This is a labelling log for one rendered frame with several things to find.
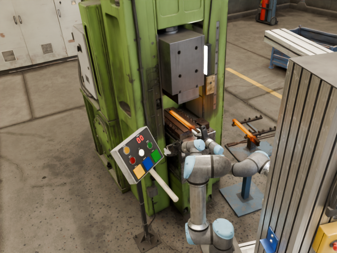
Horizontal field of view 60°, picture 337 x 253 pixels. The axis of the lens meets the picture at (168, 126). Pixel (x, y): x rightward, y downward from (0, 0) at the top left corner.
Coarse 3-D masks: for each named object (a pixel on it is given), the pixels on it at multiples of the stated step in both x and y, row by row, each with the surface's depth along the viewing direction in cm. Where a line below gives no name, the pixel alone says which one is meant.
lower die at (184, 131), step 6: (174, 108) 278; (168, 114) 270; (180, 114) 268; (174, 120) 261; (186, 120) 259; (168, 126) 258; (174, 126) 254; (180, 126) 252; (186, 126) 250; (198, 126) 251; (174, 132) 251; (180, 132) 247; (186, 132) 247; (180, 138) 246; (186, 138) 250
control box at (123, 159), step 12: (144, 132) 215; (120, 144) 205; (132, 144) 205; (144, 144) 213; (156, 144) 221; (120, 156) 196; (132, 156) 203; (144, 156) 211; (120, 168) 203; (132, 168) 201; (144, 168) 209; (132, 180) 202
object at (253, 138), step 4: (236, 120) 263; (236, 124) 261; (240, 124) 258; (240, 128) 255; (244, 128) 253; (244, 132) 250; (248, 132) 248; (248, 136) 245; (252, 136) 242; (252, 140) 242; (256, 140) 236; (256, 144) 237
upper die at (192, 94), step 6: (162, 90) 244; (192, 90) 229; (198, 90) 232; (168, 96) 238; (174, 96) 229; (180, 96) 225; (186, 96) 228; (192, 96) 232; (198, 96) 235; (180, 102) 228
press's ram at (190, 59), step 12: (168, 36) 213; (180, 36) 211; (192, 36) 209; (204, 36) 211; (168, 48) 202; (180, 48) 205; (192, 48) 210; (204, 48) 216; (168, 60) 207; (180, 60) 209; (192, 60) 215; (168, 72) 213; (180, 72) 214; (192, 72) 220; (168, 84) 220; (180, 84) 220; (192, 84) 226
